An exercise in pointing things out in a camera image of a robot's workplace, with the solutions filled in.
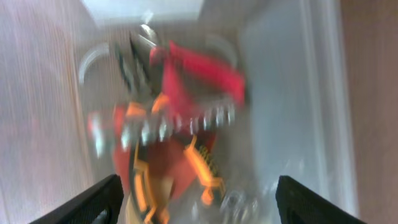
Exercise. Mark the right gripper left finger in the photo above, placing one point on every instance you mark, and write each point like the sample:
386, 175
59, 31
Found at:
100, 203

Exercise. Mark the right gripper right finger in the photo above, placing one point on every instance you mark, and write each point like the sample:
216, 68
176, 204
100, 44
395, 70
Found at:
298, 204

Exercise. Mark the clear plastic container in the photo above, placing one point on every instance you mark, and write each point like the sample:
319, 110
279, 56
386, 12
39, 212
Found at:
297, 119

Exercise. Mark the orange-black long-nose pliers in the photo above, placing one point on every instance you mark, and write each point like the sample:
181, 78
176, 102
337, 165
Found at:
174, 180

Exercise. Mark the small red-handled pliers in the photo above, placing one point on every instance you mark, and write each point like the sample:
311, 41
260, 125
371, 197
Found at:
172, 84

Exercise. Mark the orange drill bit holder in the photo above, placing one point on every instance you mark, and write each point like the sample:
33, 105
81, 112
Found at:
124, 125

